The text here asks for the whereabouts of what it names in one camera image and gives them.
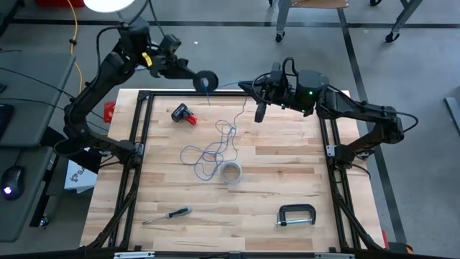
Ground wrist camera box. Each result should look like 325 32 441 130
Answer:
160 34 183 55
267 63 285 86

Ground black camera cable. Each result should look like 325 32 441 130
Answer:
282 56 298 75

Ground white floor lamp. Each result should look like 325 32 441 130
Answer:
83 0 161 69

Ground yellow cable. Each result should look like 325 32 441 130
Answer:
66 0 84 89

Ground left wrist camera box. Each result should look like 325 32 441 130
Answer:
160 34 183 55

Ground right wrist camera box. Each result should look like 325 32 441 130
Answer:
267 63 285 86

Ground white printed box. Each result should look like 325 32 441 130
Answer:
63 158 98 194

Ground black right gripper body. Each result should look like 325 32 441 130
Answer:
253 63 295 124

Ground black computer mouse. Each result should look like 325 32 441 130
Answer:
0 164 27 201

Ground clear tape roll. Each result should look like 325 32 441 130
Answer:
220 160 244 185

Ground red box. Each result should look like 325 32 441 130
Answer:
34 0 86 8

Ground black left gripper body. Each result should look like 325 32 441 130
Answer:
149 52 190 78

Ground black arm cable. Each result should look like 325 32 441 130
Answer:
395 111 420 134

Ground black cord spool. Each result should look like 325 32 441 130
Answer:
192 70 219 94

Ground black aluminium frame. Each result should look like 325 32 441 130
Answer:
79 88 389 259

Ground silver mounting plate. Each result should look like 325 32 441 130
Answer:
315 253 355 259
114 251 155 259

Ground red black battery pack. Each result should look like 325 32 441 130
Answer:
170 102 198 127

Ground blue cord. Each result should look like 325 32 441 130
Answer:
178 81 249 181

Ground black C-clamp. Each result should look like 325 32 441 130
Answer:
275 203 318 228

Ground grey desk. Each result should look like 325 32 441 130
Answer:
0 145 55 242
0 53 77 149

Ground black keyboard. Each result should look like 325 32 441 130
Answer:
0 103 15 140

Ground black handled screwdriver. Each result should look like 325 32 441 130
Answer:
142 206 193 227

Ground wooden table grey legs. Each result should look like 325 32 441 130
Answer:
267 0 425 44

